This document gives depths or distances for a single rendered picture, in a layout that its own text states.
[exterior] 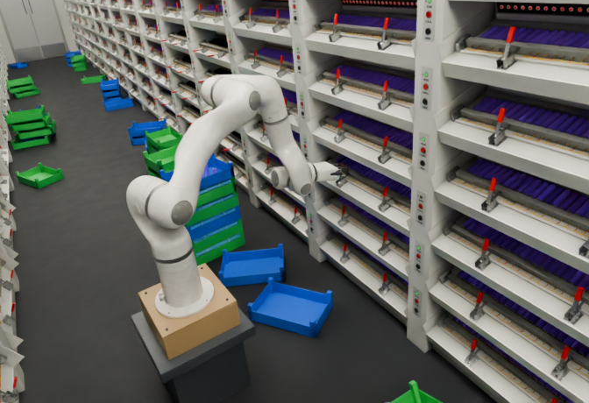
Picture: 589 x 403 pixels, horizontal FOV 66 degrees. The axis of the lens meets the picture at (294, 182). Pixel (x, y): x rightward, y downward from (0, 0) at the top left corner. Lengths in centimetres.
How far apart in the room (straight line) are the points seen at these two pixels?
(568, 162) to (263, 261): 154
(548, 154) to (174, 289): 109
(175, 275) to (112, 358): 68
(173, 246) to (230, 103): 45
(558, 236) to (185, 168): 98
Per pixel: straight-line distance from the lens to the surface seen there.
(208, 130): 136
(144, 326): 168
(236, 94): 136
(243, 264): 232
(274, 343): 189
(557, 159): 120
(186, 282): 147
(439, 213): 151
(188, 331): 150
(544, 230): 129
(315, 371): 178
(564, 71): 116
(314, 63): 190
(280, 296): 209
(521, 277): 142
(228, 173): 226
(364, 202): 177
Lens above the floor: 133
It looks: 26 degrees down
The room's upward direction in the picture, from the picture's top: 5 degrees counter-clockwise
